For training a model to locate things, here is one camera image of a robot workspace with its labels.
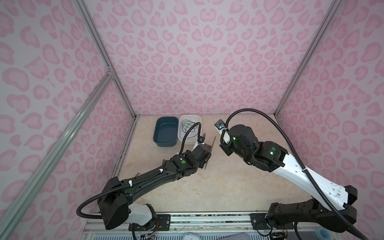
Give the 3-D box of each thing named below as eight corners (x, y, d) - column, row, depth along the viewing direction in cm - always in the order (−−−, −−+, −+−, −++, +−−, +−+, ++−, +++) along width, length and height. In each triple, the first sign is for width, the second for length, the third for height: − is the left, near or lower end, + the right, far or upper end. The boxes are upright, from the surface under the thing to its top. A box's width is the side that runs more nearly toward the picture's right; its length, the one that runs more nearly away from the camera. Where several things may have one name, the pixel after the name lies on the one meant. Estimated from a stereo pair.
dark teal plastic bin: (153, 146, 105) (151, 141, 99) (159, 122, 119) (157, 116, 114) (178, 146, 104) (177, 141, 99) (180, 122, 119) (179, 116, 114)
